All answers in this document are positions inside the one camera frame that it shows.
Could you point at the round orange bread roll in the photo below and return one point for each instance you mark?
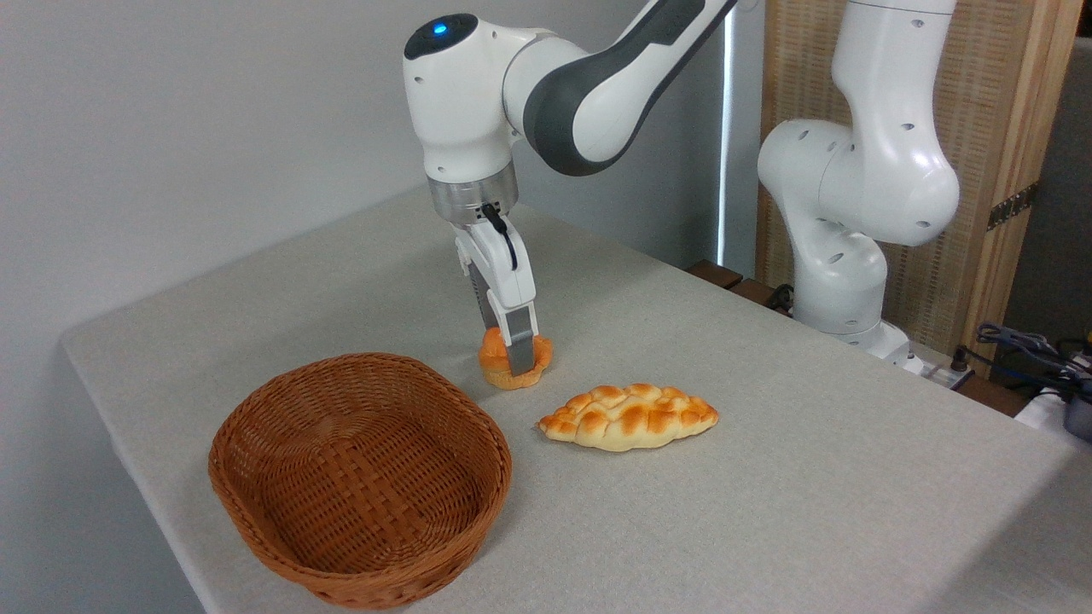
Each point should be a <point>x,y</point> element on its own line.
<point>490,358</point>

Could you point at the dark metal screen hinge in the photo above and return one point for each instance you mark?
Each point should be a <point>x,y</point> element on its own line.
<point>1013,205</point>

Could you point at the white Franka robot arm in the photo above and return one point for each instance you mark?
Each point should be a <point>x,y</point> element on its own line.
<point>597,94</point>

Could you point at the brown woven wicker basket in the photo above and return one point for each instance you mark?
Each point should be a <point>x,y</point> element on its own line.
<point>358,477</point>

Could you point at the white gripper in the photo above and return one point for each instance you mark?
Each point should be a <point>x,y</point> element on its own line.
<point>502,269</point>

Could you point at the white power strip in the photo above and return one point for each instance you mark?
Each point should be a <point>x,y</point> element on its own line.
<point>943,373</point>

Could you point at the black plug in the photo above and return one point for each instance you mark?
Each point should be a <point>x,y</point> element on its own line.
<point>960,358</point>

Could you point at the long braided bread loaf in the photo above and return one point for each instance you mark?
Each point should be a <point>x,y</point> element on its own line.
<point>627,418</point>

